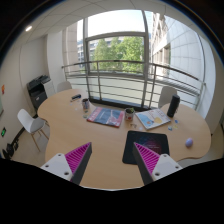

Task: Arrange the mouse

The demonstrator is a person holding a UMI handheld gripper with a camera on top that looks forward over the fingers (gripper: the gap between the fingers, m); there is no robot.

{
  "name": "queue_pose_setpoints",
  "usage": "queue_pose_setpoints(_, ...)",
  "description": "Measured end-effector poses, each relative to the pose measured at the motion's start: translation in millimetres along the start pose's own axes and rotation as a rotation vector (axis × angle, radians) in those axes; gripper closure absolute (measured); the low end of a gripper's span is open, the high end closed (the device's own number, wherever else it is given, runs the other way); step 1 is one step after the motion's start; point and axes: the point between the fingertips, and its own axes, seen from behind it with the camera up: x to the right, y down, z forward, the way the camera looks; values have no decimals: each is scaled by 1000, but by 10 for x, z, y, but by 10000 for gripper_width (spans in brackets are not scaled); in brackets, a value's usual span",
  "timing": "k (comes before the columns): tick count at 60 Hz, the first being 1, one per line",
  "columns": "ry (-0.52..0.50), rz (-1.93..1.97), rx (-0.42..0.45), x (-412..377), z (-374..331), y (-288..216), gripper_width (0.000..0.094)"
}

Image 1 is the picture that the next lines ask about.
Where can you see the small black device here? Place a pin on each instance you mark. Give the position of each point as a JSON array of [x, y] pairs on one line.
[[78, 96]]

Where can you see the white chair back right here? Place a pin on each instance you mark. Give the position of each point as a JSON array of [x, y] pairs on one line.
[[166, 95]]

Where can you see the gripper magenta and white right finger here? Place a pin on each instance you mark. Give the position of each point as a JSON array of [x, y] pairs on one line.
[[153, 166]]

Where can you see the white mug with plant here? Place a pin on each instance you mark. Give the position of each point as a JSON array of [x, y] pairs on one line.
[[129, 114]]

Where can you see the open light blue booklet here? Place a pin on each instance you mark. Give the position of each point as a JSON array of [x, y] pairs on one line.
[[152, 118]]

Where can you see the red and blue magazine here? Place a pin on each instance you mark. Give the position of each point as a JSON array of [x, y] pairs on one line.
[[106, 116]]

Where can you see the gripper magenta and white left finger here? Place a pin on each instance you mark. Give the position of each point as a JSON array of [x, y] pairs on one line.
[[70, 166]]

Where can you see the black cylindrical speaker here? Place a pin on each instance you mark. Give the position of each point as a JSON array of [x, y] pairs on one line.
[[173, 105]]

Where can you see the white chair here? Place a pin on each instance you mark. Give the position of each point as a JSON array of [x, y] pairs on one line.
[[32, 125], [166, 95], [64, 86]]

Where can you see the black office printer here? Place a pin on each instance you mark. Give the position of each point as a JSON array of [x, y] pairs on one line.
[[37, 90]]

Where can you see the white chair on left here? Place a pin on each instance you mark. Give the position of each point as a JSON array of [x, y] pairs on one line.
[[32, 125]]

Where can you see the white chair back left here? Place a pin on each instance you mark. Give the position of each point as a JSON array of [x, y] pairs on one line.
[[64, 86]]

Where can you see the light purple computer mouse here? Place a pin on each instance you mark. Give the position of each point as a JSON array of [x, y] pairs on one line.
[[189, 142]]

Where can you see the metal balcony railing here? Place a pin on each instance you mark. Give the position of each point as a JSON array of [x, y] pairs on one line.
[[135, 83]]

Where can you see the small blue sticker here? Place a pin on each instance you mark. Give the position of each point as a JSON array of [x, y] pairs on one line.
[[170, 128]]

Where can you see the black mouse pad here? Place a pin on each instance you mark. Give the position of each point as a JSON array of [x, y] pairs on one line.
[[154, 141]]

